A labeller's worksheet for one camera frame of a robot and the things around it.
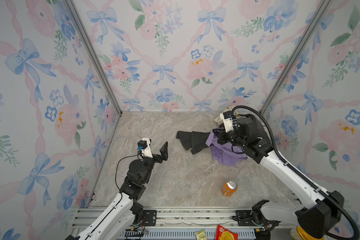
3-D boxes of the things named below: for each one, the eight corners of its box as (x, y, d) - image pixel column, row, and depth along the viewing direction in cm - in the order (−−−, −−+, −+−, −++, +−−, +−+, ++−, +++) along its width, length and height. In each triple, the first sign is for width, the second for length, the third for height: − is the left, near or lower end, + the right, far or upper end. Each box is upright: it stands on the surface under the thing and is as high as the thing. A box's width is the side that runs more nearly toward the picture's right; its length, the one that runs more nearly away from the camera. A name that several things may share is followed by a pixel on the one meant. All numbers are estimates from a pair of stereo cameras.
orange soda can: (222, 196, 83) (227, 190, 73) (220, 186, 86) (225, 179, 77) (232, 196, 83) (238, 190, 73) (230, 186, 86) (236, 179, 77)
